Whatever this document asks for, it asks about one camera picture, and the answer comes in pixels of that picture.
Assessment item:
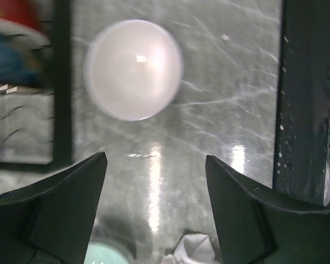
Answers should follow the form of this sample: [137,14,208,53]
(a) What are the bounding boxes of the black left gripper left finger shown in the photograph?
[0,152,107,263]

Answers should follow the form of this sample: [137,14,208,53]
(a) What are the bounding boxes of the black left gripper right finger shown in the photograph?
[205,155,330,263]

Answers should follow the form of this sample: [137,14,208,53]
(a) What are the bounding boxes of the pale green bowl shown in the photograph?
[84,239,134,264]

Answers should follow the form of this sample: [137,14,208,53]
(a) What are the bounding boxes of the black wire dish rack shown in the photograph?
[0,1,73,173]

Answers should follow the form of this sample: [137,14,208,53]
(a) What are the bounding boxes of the brown interior dark bowl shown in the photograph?
[0,34,41,87]

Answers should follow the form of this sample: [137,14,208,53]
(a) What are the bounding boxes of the plain white bowl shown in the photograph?
[84,19,184,122]

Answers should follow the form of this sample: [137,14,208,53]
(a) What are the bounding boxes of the cream bowl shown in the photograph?
[0,0,52,46]

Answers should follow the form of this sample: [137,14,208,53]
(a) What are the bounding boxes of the white folded towel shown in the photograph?
[162,233,219,264]

